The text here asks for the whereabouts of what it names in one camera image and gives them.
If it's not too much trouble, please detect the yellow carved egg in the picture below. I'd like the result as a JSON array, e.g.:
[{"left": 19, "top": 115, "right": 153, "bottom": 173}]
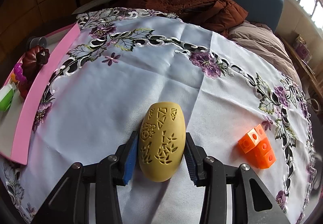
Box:
[{"left": 138, "top": 102, "right": 186, "bottom": 182}]

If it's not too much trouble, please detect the black grey cylinder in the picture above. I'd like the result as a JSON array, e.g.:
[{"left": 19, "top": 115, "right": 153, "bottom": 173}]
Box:
[{"left": 26, "top": 36, "right": 47, "bottom": 50}]

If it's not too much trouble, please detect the orange block toy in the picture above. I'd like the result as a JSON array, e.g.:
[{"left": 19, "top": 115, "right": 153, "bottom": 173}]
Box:
[{"left": 238, "top": 124, "right": 276, "bottom": 169}]

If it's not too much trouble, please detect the white floral embroidered tablecloth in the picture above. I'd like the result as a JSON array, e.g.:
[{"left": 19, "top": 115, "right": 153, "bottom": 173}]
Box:
[{"left": 1, "top": 8, "right": 316, "bottom": 223}]

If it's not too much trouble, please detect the pink shallow cardboard box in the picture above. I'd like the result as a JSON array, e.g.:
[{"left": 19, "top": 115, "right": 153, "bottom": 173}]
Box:
[{"left": 1, "top": 24, "right": 81, "bottom": 165}]

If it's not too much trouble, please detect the mauve striped pillow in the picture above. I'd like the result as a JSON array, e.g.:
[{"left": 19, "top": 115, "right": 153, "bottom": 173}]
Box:
[{"left": 228, "top": 21, "right": 302, "bottom": 86}]

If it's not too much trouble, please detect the rust brown quilted jacket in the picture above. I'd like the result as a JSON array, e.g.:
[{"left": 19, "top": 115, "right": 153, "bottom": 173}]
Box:
[{"left": 124, "top": 0, "right": 248, "bottom": 37}]

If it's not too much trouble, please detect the wooden side shelf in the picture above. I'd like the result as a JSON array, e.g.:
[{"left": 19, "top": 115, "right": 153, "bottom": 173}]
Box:
[{"left": 277, "top": 34, "right": 323, "bottom": 103}]

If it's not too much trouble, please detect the white green small bottle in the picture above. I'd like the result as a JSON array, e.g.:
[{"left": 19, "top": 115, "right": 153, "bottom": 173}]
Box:
[{"left": 0, "top": 83, "right": 15, "bottom": 112}]

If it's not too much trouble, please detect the dark brown mushroom figure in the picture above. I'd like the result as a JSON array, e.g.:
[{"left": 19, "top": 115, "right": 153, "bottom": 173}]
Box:
[{"left": 22, "top": 45, "right": 50, "bottom": 81}]

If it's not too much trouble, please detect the purple box on shelf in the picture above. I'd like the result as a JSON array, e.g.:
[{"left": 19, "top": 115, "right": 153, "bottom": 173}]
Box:
[{"left": 293, "top": 35, "right": 311, "bottom": 63}]

